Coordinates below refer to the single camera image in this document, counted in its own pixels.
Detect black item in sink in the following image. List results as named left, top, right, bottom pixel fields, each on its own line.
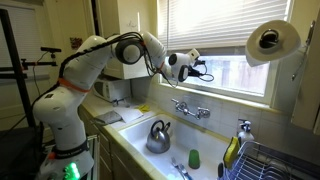
left=145, top=119, right=172, bottom=154

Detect white kitchen sink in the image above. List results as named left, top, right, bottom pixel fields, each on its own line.
left=118, top=113, right=232, bottom=180

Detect white soap pump bottle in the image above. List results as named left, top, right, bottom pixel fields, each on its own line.
left=237, top=118, right=255, bottom=146

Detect small yellow object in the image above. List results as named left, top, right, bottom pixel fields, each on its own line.
left=138, top=104, right=152, bottom=113

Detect grey folded cloth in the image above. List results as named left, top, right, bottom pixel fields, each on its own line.
left=94, top=110, right=123, bottom=126

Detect white paper towel roll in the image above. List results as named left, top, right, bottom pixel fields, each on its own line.
left=244, top=19, right=302, bottom=68

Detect cream base cabinet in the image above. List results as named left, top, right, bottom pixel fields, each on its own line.
left=78, top=106, right=148, bottom=180

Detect white paper sheet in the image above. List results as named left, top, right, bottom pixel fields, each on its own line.
left=113, top=105, right=144, bottom=124

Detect cutlery with blue handle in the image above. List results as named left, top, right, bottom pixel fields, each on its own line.
left=170, top=156, right=193, bottom=180

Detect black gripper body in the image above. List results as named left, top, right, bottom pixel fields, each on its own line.
left=187, top=63, right=201, bottom=79

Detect metal paper towel holder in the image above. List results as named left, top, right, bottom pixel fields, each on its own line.
left=290, top=19, right=316, bottom=82

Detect white cabinet door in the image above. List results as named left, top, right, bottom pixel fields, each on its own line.
left=96, top=0, right=159, bottom=80

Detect chrome wall faucet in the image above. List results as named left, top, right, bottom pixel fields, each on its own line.
left=171, top=98, right=212, bottom=120

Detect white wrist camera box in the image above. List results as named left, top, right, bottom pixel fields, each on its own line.
left=187, top=48, right=201, bottom=62

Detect blue dish rack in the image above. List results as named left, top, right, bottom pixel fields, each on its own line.
left=218, top=140, right=320, bottom=180

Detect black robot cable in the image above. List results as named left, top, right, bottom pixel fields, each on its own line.
left=54, top=31, right=215, bottom=101

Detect black brush handle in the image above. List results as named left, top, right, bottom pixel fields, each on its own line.
left=217, top=162, right=226, bottom=180

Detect cream wall cabinet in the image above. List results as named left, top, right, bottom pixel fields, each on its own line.
left=289, top=0, right=320, bottom=135

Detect dark wall ornament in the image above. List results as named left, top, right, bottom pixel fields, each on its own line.
left=69, top=36, right=84, bottom=51

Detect green plastic cup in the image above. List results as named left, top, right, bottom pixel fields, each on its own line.
left=188, top=148, right=202, bottom=170

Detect white slatted window blinds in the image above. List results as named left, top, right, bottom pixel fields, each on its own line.
left=157, top=0, right=290, bottom=57

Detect black camera stand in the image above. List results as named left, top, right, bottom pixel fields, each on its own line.
left=0, top=8, right=63, bottom=131

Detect yellow green scrub sponge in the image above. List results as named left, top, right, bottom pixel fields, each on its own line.
left=223, top=136, right=241, bottom=169

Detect thin blinds tilt wand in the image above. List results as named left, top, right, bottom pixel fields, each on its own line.
left=166, top=0, right=172, bottom=51

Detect white microwave oven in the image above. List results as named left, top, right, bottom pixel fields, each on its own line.
left=92, top=75, right=132, bottom=103

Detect small white window blind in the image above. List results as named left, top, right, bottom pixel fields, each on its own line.
left=0, top=3, right=44, bottom=80

